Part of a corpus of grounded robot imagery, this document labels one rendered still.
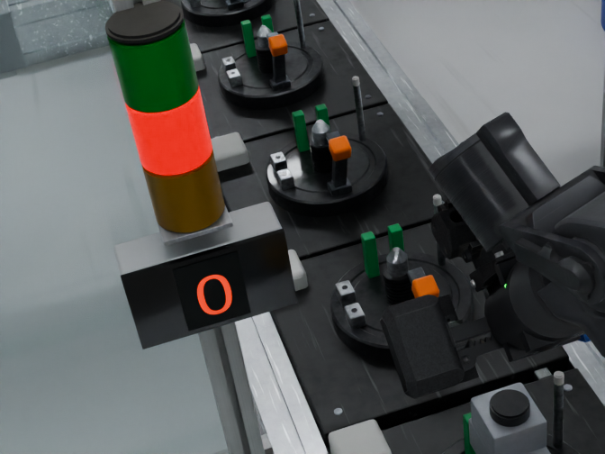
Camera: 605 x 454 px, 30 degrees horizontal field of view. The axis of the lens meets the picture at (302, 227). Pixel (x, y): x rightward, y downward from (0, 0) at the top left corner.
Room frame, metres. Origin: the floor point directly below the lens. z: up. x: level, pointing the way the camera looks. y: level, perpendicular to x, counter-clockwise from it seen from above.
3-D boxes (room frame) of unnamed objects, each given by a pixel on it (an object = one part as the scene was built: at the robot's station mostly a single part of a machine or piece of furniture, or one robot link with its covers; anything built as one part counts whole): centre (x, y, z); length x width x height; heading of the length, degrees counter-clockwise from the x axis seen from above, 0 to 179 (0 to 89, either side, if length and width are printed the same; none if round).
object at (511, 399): (0.58, -0.13, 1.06); 0.08 x 0.04 x 0.07; 11
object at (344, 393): (0.82, -0.08, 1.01); 0.24 x 0.24 x 0.13; 11
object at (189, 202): (0.65, 0.08, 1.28); 0.05 x 0.05 x 0.05
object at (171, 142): (0.65, 0.08, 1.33); 0.05 x 0.05 x 0.05
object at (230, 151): (1.06, -0.04, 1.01); 0.24 x 0.24 x 0.13; 11
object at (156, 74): (0.65, 0.08, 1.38); 0.05 x 0.05 x 0.05
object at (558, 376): (0.61, -0.18, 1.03); 0.01 x 0.01 x 0.08
